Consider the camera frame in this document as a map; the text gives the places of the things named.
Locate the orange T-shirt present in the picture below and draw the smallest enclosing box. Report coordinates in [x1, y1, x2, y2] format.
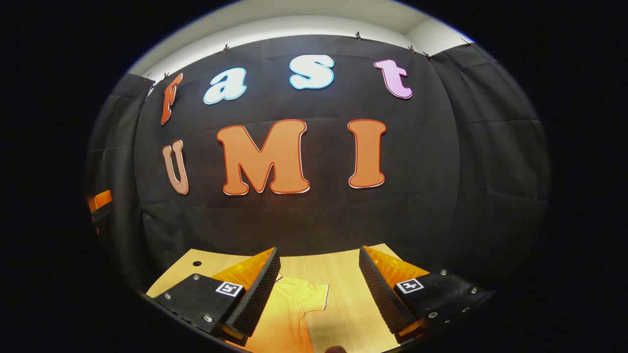
[231, 276, 330, 353]

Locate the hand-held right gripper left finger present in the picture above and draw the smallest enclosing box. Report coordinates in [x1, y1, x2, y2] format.
[153, 247, 282, 344]

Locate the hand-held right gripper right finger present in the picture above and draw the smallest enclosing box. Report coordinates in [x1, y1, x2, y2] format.
[359, 245, 495, 344]

